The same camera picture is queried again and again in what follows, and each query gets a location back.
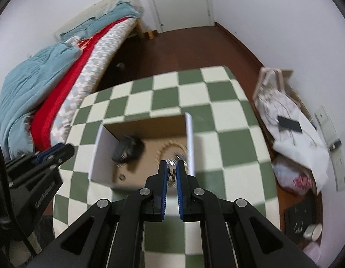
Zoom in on white wall switch plate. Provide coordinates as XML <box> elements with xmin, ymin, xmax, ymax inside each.
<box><xmin>314</xmin><ymin>105</ymin><xmax>341</xmax><ymax>146</ymax></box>

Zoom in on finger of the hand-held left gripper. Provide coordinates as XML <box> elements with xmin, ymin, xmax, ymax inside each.
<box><xmin>36</xmin><ymin>143</ymin><xmax>75</xmax><ymax>162</ymax></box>
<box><xmin>5</xmin><ymin>153</ymin><xmax>61</xmax><ymax>187</ymax></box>

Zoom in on black smart band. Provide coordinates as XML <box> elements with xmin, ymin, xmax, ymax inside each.
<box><xmin>112</xmin><ymin>135</ymin><xmax>145</xmax><ymax>164</ymax></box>

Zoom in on silver chain bracelet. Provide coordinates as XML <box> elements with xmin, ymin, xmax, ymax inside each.
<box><xmin>165</xmin><ymin>153</ymin><xmax>188</xmax><ymax>185</ymax></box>

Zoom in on teal pillow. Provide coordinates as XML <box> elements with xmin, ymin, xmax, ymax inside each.
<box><xmin>60</xmin><ymin>1</ymin><xmax>141</xmax><ymax>41</ymax></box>

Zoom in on white cup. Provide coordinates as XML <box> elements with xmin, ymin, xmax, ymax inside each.
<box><xmin>304</xmin><ymin>225</ymin><xmax>323</xmax><ymax>241</ymax></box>

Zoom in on white wall socket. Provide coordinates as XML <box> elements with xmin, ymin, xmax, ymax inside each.
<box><xmin>331</xmin><ymin>151</ymin><xmax>345</xmax><ymax>192</ymax></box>

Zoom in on plastic bag with red print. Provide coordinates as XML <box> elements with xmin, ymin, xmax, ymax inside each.
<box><xmin>273</xmin><ymin>155</ymin><xmax>315</xmax><ymax>193</ymax></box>

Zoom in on red blanket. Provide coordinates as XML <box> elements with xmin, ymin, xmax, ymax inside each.
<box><xmin>30</xmin><ymin>17</ymin><xmax>130</xmax><ymax>151</ymax></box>

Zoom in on black phone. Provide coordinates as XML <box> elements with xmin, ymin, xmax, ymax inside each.
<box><xmin>278</xmin><ymin>116</ymin><xmax>303</xmax><ymax>133</ymax></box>

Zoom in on black mat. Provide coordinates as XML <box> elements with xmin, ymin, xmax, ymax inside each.
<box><xmin>284</xmin><ymin>199</ymin><xmax>322</xmax><ymax>243</ymax></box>

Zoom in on grey checkered mattress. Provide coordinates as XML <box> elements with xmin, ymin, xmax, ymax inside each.
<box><xmin>51</xmin><ymin>17</ymin><xmax>139</xmax><ymax>146</ymax></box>

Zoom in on wooden bead bracelet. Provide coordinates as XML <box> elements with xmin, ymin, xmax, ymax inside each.
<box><xmin>155</xmin><ymin>143</ymin><xmax>188</xmax><ymax>171</ymax></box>

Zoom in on white door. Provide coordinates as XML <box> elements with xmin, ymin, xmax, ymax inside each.
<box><xmin>143</xmin><ymin>0</ymin><xmax>215</xmax><ymax>32</ymax></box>

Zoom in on cardboard box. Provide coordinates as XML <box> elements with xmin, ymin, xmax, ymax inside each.
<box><xmin>89</xmin><ymin>112</ymin><xmax>195</xmax><ymax>190</ymax></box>

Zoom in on white quilted bag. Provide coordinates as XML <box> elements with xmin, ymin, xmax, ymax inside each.
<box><xmin>253</xmin><ymin>67</ymin><xmax>329</xmax><ymax>196</ymax></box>

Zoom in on green checkered tablecloth table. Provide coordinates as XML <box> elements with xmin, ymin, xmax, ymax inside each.
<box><xmin>52</xmin><ymin>65</ymin><xmax>281</xmax><ymax>268</ymax></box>

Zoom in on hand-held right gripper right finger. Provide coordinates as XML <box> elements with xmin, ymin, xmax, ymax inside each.
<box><xmin>176</xmin><ymin>160</ymin><xmax>320</xmax><ymax>268</ymax></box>

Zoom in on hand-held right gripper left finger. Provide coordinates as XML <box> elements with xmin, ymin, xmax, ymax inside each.
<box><xmin>30</xmin><ymin>160</ymin><xmax>169</xmax><ymax>268</ymax></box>

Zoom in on teal blanket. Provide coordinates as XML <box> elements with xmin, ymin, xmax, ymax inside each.
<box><xmin>0</xmin><ymin>43</ymin><xmax>82</xmax><ymax>157</ymax></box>

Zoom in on black cable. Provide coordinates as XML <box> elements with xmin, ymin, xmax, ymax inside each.
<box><xmin>0</xmin><ymin>132</ymin><xmax>36</xmax><ymax>257</ymax></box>

